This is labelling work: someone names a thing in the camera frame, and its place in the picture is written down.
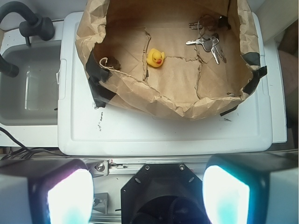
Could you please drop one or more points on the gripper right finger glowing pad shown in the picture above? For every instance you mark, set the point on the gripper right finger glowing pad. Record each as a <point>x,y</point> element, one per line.
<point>252,188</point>

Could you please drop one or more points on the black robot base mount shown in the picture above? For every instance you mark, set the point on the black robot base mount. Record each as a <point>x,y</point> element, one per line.
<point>163,194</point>

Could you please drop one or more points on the white toy sink basin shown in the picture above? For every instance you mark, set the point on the white toy sink basin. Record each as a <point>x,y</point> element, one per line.
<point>31,98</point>

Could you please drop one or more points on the silver keys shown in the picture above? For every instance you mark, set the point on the silver keys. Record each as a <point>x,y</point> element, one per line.
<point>208,38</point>

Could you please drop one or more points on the silver corner bracket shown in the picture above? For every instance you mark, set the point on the silver corner bracket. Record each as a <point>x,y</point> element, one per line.
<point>99,168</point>

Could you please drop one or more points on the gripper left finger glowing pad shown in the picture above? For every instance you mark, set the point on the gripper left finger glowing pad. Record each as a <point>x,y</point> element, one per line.
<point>43,191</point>

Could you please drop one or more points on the yellow rubber duck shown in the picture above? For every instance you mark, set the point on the yellow rubber duck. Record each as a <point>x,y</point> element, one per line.
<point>155,58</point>

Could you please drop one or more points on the brown paper bag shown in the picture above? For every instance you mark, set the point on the brown paper bag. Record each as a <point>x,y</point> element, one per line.
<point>114,38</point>

